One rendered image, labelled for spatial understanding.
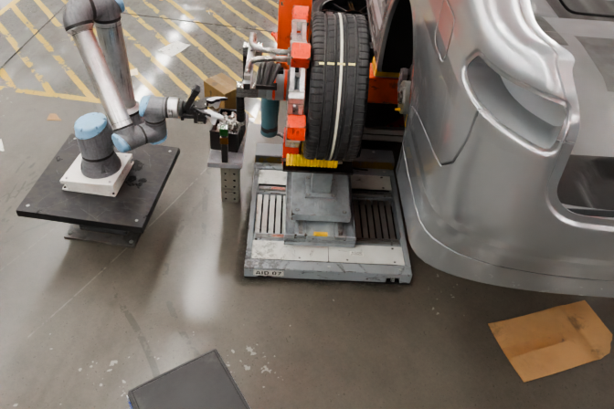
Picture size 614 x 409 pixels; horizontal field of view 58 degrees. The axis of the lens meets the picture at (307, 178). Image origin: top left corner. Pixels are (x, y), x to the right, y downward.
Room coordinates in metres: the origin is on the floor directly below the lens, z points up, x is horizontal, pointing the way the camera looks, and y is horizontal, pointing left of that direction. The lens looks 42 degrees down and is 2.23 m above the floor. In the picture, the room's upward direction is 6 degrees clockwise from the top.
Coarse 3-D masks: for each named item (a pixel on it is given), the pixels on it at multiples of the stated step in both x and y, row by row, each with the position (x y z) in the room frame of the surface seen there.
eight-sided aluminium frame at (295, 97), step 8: (296, 24) 2.23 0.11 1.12; (304, 24) 2.24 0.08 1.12; (296, 32) 2.16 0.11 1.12; (304, 32) 2.16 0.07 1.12; (296, 40) 2.08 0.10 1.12; (304, 40) 2.09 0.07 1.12; (304, 72) 1.98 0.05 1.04; (288, 96) 1.92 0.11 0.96; (296, 96) 1.91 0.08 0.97; (288, 104) 2.30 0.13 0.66; (296, 104) 1.90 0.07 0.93; (288, 112) 1.90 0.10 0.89; (296, 112) 2.27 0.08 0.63; (288, 144) 1.98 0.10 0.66; (296, 144) 1.97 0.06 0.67
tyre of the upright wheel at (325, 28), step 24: (312, 24) 2.16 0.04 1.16; (336, 24) 2.16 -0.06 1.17; (360, 24) 2.17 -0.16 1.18; (312, 48) 2.02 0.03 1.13; (336, 48) 2.03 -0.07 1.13; (360, 48) 2.03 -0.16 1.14; (312, 72) 1.94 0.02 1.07; (336, 72) 1.94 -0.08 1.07; (360, 72) 1.95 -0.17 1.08; (312, 96) 1.88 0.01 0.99; (336, 96) 1.89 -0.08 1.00; (360, 96) 1.90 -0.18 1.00; (312, 120) 1.85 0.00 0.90; (360, 120) 1.87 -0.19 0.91; (312, 144) 1.86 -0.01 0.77; (336, 144) 1.86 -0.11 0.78; (360, 144) 1.88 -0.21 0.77
